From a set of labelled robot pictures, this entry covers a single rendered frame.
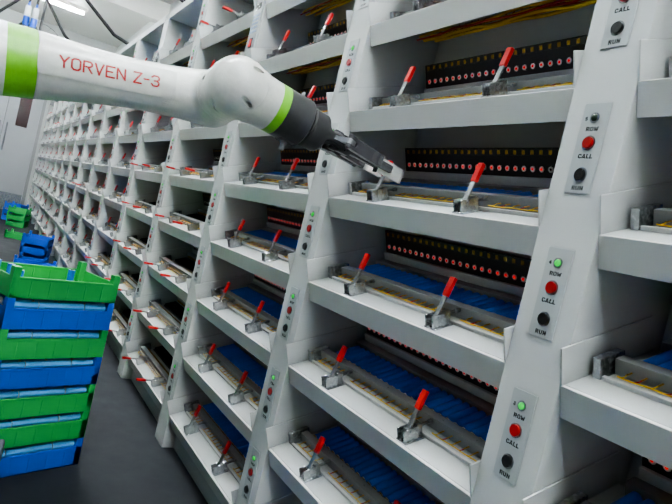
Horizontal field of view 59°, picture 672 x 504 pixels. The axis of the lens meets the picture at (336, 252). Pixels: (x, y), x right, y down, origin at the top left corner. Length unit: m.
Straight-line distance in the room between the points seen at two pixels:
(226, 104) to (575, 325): 0.65
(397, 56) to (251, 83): 0.51
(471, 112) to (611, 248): 0.37
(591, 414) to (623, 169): 0.31
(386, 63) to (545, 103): 0.58
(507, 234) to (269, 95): 0.46
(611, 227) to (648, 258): 0.07
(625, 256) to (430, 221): 0.37
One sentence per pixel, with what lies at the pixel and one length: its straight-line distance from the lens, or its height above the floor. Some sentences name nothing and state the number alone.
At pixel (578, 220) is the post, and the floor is 0.92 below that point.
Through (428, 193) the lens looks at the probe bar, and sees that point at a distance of 1.18.
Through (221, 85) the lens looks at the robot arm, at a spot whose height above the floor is 1.02.
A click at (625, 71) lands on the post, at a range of 0.88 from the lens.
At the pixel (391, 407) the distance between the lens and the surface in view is 1.15.
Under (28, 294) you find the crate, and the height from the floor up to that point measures 0.49.
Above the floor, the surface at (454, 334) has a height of 0.71.
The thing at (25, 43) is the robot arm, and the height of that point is 1.00.
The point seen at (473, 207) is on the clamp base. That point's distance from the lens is 1.02.
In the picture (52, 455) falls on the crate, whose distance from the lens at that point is 1.92.
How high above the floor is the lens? 0.82
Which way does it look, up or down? 2 degrees down
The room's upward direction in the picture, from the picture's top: 14 degrees clockwise
